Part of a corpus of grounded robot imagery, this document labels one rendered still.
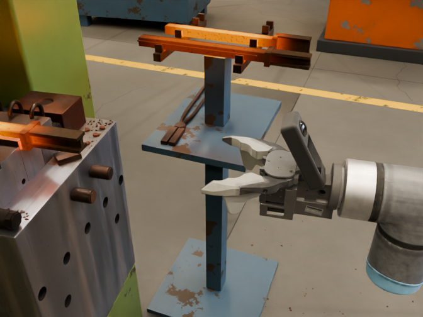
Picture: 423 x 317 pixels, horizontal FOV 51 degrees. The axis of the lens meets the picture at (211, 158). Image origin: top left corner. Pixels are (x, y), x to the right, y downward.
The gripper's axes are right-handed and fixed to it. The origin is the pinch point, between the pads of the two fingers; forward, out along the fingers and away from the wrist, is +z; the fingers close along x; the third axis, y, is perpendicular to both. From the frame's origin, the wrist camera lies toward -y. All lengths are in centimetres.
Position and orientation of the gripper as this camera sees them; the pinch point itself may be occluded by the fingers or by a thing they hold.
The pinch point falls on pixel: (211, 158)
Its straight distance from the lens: 70.6
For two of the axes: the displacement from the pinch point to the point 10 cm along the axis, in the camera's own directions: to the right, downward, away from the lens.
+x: 2.3, -5.4, 8.1
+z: -9.7, -1.3, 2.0
